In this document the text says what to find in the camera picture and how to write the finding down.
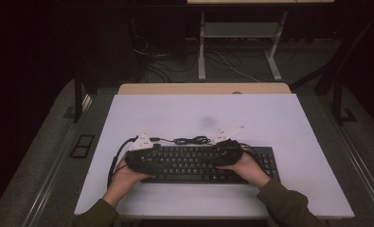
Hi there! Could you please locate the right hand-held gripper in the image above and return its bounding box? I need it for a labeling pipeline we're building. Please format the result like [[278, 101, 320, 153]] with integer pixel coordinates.
[[206, 125, 246, 168]]

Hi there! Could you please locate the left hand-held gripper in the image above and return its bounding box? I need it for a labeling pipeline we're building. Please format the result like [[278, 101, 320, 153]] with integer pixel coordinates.
[[124, 132, 164, 176]]

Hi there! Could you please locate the black computer keyboard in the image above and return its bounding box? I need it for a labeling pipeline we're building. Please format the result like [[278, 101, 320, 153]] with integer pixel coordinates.
[[140, 144, 282, 185]]

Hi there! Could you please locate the person's left hand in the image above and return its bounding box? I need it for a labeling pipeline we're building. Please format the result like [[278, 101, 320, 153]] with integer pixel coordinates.
[[110, 156, 153, 197]]

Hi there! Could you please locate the person's right hand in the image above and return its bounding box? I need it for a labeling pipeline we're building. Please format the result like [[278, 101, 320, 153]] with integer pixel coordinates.
[[217, 151, 272, 190]]

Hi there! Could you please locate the black floor hatch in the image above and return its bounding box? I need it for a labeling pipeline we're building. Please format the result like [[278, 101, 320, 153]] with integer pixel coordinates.
[[69, 134, 96, 159]]

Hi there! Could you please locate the black metal stand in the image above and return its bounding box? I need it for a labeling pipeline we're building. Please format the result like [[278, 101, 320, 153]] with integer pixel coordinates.
[[290, 9, 374, 126], [62, 74, 85, 124]]

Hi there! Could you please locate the left hand-held gripper cable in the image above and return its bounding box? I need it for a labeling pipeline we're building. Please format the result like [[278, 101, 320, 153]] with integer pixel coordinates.
[[107, 135, 139, 189]]

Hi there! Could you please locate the black keyboard cable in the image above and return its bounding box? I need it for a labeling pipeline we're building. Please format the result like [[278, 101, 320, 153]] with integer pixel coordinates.
[[150, 135, 255, 149]]

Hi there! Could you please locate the white floor cable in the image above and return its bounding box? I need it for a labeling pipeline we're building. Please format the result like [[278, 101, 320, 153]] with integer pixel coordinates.
[[212, 50, 262, 84]]

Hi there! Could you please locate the desk with white metal frame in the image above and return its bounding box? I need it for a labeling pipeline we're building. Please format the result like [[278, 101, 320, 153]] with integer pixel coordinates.
[[187, 0, 335, 82]]

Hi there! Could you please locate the metal floor rail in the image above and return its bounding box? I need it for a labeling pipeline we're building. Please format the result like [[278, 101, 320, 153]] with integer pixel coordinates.
[[22, 126, 81, 227], [329, 124, 374, 217]]

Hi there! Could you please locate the bundle of black floor cables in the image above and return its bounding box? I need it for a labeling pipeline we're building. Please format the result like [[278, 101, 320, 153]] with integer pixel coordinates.
[[133, 34, 199, 83]]

